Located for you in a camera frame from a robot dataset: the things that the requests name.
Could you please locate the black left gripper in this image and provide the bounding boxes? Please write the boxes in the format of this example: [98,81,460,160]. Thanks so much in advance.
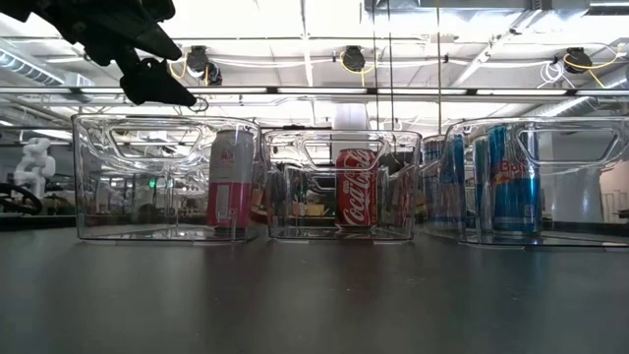
[29,0,198,107]

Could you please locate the white pink Spindrift can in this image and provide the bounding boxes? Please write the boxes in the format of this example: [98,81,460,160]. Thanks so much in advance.
[205,129,257,231]

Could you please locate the black ceiling dome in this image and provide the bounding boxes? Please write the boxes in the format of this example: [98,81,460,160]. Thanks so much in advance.
[341,44,367,73]
[563,47,594,75]
[185,44,223,88]

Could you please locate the clear plastic storage bin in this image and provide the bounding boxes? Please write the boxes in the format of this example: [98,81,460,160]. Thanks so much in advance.
[71,114,262,243]
[262,128,423,242]
[420,116,629,247]

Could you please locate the white column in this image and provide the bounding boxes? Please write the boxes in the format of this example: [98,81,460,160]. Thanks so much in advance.
[333,102,371,148]

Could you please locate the thin dark vertical rod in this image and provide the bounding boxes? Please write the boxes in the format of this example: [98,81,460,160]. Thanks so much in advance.
[388,0,395,132]
[372,0,378,132]
[435,0,442,134]

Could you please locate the frame crossbar with light strips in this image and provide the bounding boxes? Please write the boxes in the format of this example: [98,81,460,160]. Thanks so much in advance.
[0,86,629,96]

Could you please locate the black curved hose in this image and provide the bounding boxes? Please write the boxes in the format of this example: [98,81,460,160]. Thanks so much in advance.
[0,182,46,216]

